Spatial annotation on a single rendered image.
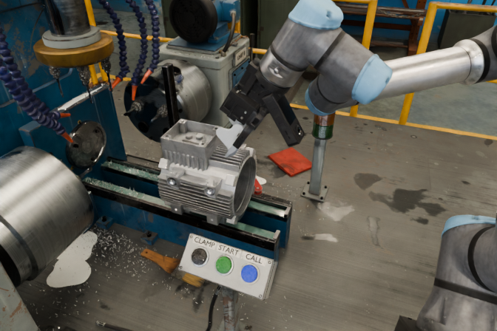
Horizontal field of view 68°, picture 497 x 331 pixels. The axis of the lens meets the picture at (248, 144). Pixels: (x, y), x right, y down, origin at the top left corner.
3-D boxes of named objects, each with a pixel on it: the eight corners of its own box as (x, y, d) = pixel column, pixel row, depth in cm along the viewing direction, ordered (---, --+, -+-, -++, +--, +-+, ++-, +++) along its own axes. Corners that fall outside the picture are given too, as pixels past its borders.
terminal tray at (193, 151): (163, 162, 92) (159, 138, 88) (184, 141, 100) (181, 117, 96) (205, 173, 88) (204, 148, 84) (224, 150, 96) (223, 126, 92)
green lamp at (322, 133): (310, 137, 110) (311, 123, 107) (314, 127, 115) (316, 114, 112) (330, 141, 108) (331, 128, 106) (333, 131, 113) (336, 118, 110)
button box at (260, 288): (187, 270, 73) (176, 270, 68) (199, 235, 75) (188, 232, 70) (268, 299, 68) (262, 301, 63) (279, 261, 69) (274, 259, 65)
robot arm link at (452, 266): (474, 289, 77) (484, 226, 79) (530, 306, 63) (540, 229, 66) (421, 273, 76) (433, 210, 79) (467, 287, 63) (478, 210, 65)
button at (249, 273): (240, 279, 66) (238, 279, 64) (245, 262, 67) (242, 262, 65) (256, 284, 65) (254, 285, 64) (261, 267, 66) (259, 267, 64)
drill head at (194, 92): (114, 148, 125) (97, 80, 111) (177, 99, 157) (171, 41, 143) (177, 165, 117) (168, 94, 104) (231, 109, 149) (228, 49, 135)
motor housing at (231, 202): (161, 218, 97) (151, 159, 86) (195, 176, 112) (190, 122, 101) (231, 239, 91) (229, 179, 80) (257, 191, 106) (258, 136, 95)
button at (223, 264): (215, 270, 68) (212, 270, 66) (220, 254, 68) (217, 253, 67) (230, 275, 67) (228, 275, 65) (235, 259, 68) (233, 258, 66)
